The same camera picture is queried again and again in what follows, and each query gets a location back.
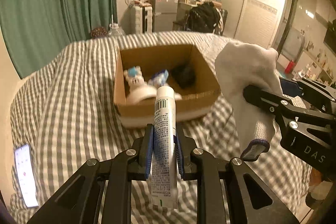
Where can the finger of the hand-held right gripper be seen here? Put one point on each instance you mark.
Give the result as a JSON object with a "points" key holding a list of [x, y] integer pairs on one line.
{"points": [[265, 98], [312, 91]]}

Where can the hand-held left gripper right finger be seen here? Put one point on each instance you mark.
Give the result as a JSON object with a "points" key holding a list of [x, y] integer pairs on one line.
{"points": [[179, 153]]}

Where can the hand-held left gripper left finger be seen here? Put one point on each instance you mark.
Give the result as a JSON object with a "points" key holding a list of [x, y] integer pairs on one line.
{"points": [[149, 150]]}

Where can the white toothpaste tube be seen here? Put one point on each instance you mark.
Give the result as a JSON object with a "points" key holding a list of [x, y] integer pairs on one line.
{"points": [[164, 134]]}

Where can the white knit glove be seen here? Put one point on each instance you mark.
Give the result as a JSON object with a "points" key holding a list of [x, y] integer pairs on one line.
{"points": [[244, 69]]}

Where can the brown cardboard box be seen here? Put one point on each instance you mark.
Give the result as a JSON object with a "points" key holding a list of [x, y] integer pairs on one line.
{"points": [[147, 113]]}

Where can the white tape roll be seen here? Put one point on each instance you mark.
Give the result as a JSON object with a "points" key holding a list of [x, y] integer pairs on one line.
{"points": [[140, 94]]}

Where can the white toy figure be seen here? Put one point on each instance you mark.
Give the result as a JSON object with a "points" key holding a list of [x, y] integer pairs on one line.
{"points": [[134, 79]]}

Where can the tissue packet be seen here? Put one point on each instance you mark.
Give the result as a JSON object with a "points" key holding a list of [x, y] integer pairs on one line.
{"points": [[159, 78]]}

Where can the black pouch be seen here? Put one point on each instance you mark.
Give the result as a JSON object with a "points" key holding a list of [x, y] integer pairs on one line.
{"points": [[183, 75]]}

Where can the red fire extinguisher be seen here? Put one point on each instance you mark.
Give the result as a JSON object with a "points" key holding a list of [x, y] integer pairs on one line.
{"points": [[290, 67]]}

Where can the checkered blanket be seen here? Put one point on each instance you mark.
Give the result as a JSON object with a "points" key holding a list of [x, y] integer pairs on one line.
{"points": [[78, 98]]}

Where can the white louvered wardrobe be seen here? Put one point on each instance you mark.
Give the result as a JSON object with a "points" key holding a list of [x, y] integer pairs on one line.
{"points": [[257, 3]]}

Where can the black jacket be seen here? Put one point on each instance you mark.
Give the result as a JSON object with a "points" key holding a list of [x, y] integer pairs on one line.
{"points": [[204, 18]]}

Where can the vanity desk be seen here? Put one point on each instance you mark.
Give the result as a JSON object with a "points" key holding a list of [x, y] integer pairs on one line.
{"points": [[182, 10]]}

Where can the clear water jug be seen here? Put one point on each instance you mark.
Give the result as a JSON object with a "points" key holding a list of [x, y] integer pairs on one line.
{"points": [[116, 30]]}

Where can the smartphone with lit screen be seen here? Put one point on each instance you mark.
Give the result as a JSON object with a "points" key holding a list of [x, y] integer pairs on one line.
{"points": [[26, 174]]}

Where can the floral bag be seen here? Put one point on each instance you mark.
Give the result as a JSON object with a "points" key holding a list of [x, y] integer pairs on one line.
{"points": [[98, 33]]}

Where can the small grey fridge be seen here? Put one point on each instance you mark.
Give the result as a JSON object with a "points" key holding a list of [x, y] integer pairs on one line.
{"points": [[164, 14]]}

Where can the white ribbed suitcase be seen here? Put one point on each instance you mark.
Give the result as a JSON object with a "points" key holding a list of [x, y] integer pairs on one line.
{"points": [[141, 19]]}

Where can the wide green curtain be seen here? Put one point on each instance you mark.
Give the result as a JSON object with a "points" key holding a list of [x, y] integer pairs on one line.
{"points": [[52, 11]]}

